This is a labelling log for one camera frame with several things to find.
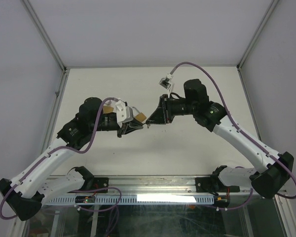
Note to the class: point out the aluminium frame post left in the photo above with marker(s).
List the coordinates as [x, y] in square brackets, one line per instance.
[43, 33]

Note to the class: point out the long-shackle brass padlock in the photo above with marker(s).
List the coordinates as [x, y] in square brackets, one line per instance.
[139, 116]

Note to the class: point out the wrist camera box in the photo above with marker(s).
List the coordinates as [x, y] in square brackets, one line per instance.
[166, 82]
[124, 113]

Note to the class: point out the aluminium frame post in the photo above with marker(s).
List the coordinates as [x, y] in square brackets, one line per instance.
[43, 33]
[262, 24]

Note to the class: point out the aluminium frame post right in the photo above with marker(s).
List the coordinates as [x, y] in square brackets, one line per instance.
[262, 24]

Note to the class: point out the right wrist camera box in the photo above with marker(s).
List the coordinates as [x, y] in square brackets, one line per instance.
[166, 82]

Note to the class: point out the large brass padlock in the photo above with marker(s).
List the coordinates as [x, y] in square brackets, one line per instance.
[108, 109]

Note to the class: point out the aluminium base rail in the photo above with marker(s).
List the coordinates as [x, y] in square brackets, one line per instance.
[152, 184]

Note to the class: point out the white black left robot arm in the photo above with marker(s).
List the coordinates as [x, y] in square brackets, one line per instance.
[27, 192]

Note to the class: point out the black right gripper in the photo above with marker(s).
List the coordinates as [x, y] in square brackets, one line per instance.
[163, 114]

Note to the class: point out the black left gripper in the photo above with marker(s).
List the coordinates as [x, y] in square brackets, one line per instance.
[128, 127]

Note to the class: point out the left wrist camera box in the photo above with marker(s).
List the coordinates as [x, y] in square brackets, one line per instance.
[124, 113]

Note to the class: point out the slotted cable duct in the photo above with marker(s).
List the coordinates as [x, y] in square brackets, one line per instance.
[139, 199]

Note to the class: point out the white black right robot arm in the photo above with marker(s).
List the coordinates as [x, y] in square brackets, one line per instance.
[270, 168]

